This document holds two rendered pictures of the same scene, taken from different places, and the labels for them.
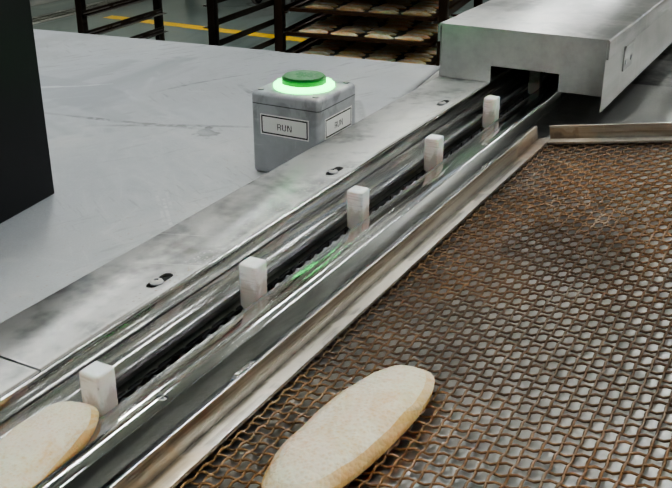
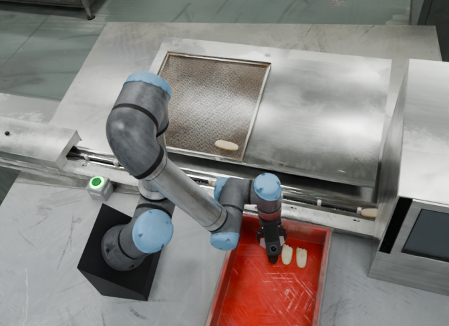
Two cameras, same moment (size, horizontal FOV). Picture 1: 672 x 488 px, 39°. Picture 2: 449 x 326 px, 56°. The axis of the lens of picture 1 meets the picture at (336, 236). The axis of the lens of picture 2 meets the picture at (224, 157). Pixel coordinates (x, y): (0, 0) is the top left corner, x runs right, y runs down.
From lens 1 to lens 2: 1.59 m
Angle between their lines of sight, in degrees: 74
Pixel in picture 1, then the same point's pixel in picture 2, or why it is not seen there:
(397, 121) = (99, 171)
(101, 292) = not seen: hidden behind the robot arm
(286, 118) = (106, 186)
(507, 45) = (65, 149)
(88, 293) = not seen: hidden behind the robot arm
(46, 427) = not seen: hidden behind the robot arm
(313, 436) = (230, 146)
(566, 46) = (72, 138)
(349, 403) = (224, 145)
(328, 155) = (122, 178)
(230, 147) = (90, 211)
